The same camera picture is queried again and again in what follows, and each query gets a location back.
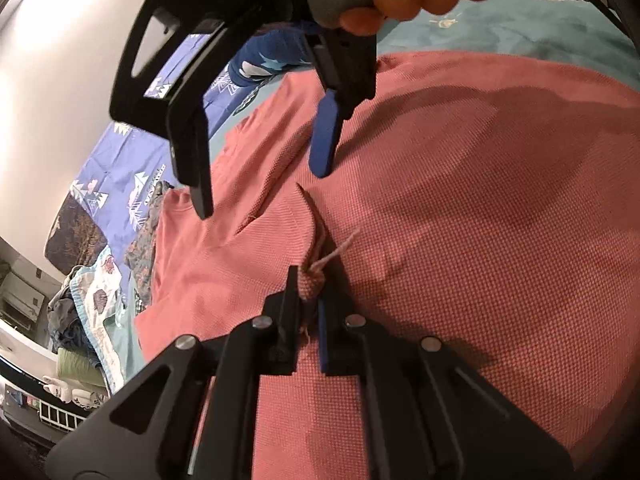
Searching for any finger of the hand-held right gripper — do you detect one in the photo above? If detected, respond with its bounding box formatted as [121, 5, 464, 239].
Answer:
[299, 22, 377, 179]
[109, 0, 266, 220]

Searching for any pink knit garment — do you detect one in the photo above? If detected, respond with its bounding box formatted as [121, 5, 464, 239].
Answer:
[134, 51, 640, 480]

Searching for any dark tree print pillow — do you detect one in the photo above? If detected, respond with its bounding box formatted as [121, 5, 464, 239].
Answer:
[44, 192, 109, 274]

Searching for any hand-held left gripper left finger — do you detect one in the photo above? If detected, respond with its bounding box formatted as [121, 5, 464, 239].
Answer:
[45, 266, 301, 480]

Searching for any shell print quilt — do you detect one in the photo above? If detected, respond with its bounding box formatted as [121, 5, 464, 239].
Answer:
[70, 249, 147, 397]

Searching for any teal blanket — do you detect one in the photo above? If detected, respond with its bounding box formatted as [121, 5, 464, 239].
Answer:
[207, 0, 640, 161]

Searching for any dark floral cloth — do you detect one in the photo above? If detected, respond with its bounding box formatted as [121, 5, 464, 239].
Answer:
[124, 180, 177, 293]

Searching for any dark blue printed cloth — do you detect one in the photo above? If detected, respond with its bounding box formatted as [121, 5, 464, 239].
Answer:
[227, 29, 321, 87]

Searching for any green folded cloth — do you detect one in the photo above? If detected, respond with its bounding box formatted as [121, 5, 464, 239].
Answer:
[56, 347, 107, 387]

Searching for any blue printed bed sheet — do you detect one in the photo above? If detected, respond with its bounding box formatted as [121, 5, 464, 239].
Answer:
[71, 34, 263, 306]

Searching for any white cabinet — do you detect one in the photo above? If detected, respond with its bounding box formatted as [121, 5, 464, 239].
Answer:
[0, 317, 101, 441]

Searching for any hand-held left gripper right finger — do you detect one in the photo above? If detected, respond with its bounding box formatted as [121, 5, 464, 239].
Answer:
[317, 300, 572, 480]

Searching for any pile of grey clothes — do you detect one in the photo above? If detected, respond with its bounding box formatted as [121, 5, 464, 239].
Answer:
[47, 269, 83, 356]

